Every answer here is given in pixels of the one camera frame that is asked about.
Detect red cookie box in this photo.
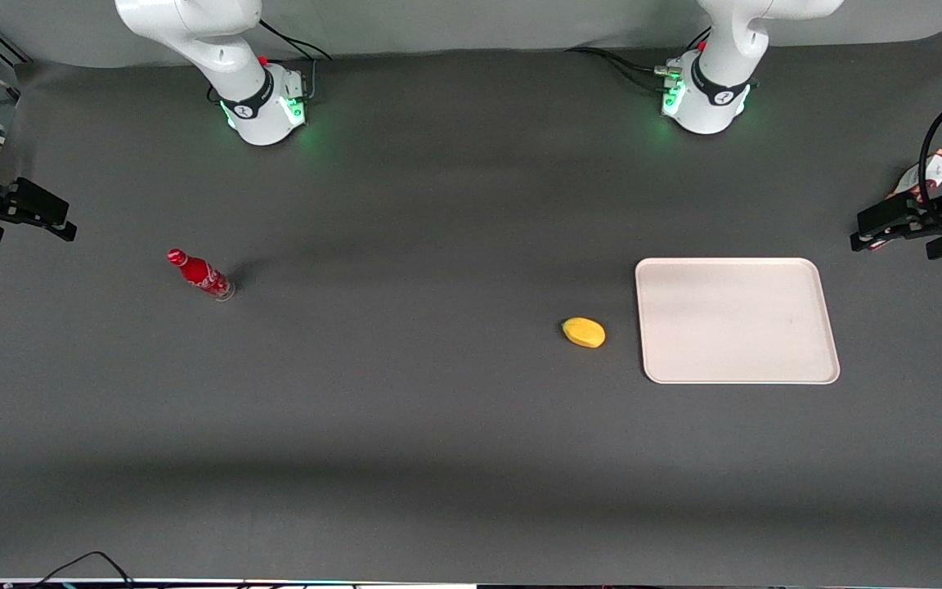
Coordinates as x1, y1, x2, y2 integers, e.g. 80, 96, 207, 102
870, 149, 942, 250

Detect white rectangular plastic tray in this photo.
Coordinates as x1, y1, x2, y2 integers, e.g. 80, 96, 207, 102
635, 258, 841, 385

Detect red cola bottle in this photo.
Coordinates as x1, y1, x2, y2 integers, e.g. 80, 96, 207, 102
166, 248, 236, 302

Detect yellow mango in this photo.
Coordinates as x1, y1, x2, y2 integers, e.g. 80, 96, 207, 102
562, 317, 607, 349

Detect black right arm base cable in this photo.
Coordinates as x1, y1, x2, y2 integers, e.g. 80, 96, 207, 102
208, 20, 334, 106

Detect black left arm base cables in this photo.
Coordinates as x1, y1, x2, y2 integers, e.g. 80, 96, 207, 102
565, 27, 712, 92

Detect black cable at table edge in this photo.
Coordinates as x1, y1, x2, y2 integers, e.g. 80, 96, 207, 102
5, 551, 137, 589

